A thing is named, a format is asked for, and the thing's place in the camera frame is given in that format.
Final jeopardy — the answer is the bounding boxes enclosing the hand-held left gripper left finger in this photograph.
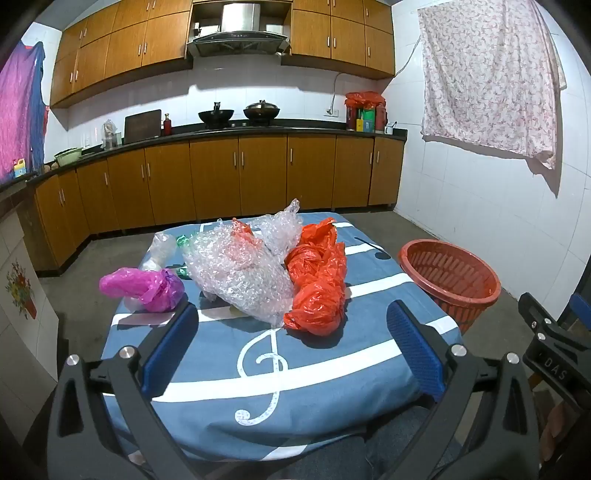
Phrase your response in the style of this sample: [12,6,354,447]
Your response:
[46,302,199,480]

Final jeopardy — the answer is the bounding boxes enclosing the red plastic bag with containers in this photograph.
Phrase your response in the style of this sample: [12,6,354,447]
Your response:
[345,91,387,132]

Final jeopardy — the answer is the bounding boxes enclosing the large orange plastic bag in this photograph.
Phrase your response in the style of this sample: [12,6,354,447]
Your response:
[283,218,348,337]

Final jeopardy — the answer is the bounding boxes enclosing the wooden cabinets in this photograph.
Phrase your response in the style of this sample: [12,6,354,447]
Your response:
[28,134,406,273]
[281,0,395,80]
[50,0,194,109]

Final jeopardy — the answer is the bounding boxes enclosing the small orange plastic bag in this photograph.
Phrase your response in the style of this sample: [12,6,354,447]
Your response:
[231,217,254,245]

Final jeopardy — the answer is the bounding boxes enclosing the small clear bubble wrap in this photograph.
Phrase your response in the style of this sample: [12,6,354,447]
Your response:
[252,198,303,257]

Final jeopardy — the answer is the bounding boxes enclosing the wooden upper cabinets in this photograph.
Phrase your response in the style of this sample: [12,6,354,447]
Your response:
[50,0,194,109]
[281,0,395,80]

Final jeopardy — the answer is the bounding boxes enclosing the black pot with lid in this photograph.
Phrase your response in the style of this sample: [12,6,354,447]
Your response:
[243,100,281,126]

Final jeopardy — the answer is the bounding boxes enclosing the black kitchen countertop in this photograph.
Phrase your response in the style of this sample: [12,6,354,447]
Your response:
[0,119,408,195]

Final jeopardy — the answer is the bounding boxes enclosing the steel range hood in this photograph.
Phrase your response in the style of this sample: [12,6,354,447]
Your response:
[186,2,291,58]

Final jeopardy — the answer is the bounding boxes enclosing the pink floral hanging sheet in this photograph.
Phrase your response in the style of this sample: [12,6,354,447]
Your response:
[418,0,568,171]

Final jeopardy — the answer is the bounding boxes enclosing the flower wall sticker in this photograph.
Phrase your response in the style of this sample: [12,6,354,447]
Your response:
[4,261,38,320]

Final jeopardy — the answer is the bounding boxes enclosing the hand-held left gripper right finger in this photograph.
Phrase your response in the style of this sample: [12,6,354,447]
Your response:
[386,299,541,480]

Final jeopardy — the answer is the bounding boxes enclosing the person's jeans leg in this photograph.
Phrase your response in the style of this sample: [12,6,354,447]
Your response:
[286,406,462,480]

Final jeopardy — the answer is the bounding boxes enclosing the green basin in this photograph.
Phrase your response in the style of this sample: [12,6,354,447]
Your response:
[54,147,84,168]

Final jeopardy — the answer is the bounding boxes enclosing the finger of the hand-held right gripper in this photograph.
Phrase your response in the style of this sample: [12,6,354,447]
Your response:
[518,292,591,365]
[561,293,591,330]

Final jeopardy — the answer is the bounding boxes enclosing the dark cutting board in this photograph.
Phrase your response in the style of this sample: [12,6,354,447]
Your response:
[124,109,162,144]

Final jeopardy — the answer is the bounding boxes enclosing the green plastic bag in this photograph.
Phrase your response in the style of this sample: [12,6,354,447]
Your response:
[175,234,200,280]

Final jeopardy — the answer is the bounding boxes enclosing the large clear bubble wrap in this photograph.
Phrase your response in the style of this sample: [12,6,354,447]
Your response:
[180,222,296,328]

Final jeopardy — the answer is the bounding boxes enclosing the white power cable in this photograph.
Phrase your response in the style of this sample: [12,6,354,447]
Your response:
[329,36,422,114]

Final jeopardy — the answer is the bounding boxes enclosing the black wok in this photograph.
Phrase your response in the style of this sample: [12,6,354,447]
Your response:
[198,102,235,129]

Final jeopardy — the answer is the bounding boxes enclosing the purple hanging cloth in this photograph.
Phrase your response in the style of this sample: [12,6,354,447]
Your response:
[0,41,49,183]

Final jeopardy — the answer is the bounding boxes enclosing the person's right hand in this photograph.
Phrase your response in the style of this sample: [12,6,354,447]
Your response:
[538,399,571,462]

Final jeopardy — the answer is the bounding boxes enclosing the blue music note tablecloth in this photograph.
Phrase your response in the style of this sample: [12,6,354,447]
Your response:
[99,211,462,467]

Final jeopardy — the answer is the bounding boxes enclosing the red plastic basket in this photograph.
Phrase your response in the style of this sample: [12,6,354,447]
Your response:
[399,239,502,335]

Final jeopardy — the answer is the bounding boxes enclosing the wooden lower cabinets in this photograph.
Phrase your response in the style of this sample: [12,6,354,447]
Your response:
[28,134,406,273]

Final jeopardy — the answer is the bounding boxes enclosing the pink plastic bag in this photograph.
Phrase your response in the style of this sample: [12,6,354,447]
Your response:
[99,267,185,313]

